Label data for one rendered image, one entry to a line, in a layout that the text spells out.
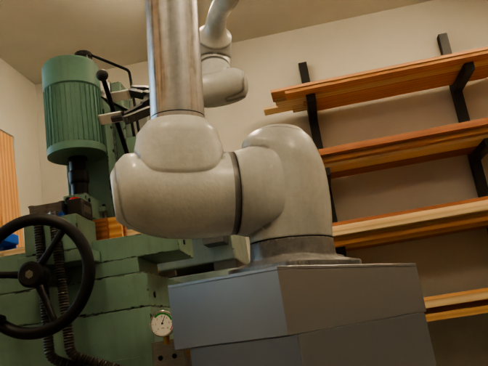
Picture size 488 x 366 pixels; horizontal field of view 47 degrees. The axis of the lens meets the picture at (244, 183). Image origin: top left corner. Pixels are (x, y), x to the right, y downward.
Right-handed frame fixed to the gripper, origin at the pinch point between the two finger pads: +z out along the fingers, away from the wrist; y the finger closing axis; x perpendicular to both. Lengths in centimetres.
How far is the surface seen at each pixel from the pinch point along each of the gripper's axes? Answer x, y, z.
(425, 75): -102, 181, -150
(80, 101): 0.4, 7.1, 9.3
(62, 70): 8.5, 13.6, 13.2
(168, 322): -32, -55, -14
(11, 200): -116, 139, 120
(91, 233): -20.0, -31.8, 5.7
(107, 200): -29.4, -4.2, 8.7
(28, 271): -12, -53, 14
